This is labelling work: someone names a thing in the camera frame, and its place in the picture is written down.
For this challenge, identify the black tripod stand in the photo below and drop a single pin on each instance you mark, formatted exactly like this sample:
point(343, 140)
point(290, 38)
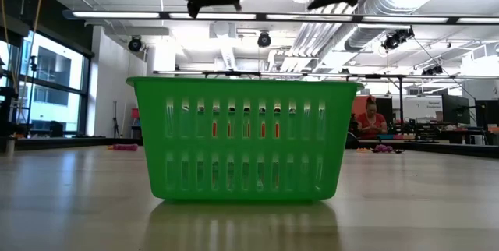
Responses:
point(33, 64)

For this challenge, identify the person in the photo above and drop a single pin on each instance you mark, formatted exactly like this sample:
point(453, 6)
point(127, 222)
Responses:
point(372, 125)

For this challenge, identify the black computer monitor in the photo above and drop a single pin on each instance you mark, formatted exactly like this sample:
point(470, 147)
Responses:
point(386, 107)
point(487, 112)
point(454, 108)

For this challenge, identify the black aluminium rig frame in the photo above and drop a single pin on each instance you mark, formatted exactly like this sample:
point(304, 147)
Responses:
point(78, 142)

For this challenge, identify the large glass window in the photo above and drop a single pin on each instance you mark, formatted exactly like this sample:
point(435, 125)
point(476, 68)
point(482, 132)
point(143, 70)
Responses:
point(54, 64)

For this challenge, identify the silver ventilation duct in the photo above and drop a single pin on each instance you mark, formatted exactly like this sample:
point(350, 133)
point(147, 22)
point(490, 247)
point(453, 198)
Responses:
point(390, 1)

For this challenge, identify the orange plastic spider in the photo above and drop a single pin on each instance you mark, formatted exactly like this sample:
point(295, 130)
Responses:
point(363, 150)

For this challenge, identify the black ceiling spotlight cluster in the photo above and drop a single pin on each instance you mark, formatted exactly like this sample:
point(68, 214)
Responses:
point(393, 41)
point(432, 70)

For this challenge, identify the small dark tripod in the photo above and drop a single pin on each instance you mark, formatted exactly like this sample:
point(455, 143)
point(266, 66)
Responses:
point(115, 126)

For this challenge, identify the green plastic basket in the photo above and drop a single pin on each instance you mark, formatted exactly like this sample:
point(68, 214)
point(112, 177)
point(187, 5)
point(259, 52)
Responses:
point(249, 87)

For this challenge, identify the black plastic spider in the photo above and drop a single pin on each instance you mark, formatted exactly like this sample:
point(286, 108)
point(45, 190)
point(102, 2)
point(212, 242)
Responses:
point(398, 151)

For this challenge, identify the black beam with light strips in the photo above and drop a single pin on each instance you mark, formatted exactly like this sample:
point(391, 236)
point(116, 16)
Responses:
point(261, 16)

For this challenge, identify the black office desk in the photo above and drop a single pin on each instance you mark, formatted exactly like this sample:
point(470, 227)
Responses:
point(460, 136)

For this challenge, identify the purple plastic spider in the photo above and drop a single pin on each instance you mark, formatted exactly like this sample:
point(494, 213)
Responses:
point(383, 149)
point(125, 147)

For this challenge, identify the black table clamp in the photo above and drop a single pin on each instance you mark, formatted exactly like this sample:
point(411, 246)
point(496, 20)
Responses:
point(352, 142)

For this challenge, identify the white sign board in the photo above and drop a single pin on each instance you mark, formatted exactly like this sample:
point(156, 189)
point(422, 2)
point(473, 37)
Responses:
point(423, 104)

